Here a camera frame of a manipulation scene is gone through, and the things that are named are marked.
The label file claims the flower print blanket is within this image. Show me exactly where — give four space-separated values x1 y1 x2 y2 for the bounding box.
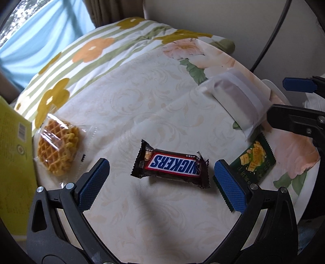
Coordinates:
14 16 236 129

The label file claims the brown curtain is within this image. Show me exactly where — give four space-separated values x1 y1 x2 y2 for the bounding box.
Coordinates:
83 0 146 29

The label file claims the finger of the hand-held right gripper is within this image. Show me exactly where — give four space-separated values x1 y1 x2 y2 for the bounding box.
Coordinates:
283 76 325 98
266 104 325 148

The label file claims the light blue cloth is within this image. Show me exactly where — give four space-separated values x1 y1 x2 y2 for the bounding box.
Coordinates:
0 0 96 90

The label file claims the cream floral tablecloth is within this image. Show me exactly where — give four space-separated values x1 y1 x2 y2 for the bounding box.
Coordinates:
32 38 321 264

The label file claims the black cable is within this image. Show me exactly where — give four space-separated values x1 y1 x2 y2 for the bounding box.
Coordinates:
249 0 293 74

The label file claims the white paper package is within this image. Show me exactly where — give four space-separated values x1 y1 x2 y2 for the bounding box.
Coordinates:
197 70 270 140

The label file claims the clear waffle packet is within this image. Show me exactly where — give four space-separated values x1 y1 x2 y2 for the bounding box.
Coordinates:
36 114 99 177

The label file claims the dark chocolate bar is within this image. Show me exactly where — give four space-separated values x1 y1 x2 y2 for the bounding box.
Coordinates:
130 139 212 189

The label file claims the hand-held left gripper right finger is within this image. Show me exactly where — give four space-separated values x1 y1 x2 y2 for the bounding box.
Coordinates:
205 159 298 264

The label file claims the white cloth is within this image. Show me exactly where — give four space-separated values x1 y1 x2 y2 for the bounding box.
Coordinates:
303 93 325 111

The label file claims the green cracker packet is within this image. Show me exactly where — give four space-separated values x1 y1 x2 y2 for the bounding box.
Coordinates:
229 133 277 185

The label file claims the green cardboard box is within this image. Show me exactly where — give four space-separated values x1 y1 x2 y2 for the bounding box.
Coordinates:
0 96 39 238

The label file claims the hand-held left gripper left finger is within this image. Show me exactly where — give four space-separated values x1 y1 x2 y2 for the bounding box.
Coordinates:
27 157 120 264

